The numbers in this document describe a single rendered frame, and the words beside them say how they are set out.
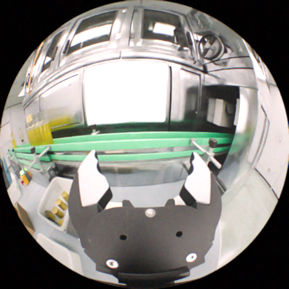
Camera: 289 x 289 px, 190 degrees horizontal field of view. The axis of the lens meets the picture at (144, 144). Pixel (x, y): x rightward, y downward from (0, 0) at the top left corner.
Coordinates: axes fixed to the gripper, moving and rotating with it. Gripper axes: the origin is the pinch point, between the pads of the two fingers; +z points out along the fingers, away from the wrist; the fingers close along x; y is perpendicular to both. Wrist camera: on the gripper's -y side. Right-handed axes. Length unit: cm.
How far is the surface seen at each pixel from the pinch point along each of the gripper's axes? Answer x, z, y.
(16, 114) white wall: -657, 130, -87
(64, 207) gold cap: -30.1, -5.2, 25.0
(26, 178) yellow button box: -82, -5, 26
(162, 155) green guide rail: 7.8, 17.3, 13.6
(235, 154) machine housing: 40.4, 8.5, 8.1
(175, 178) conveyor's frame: 15.7, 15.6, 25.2
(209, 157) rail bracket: 19.8, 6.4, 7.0
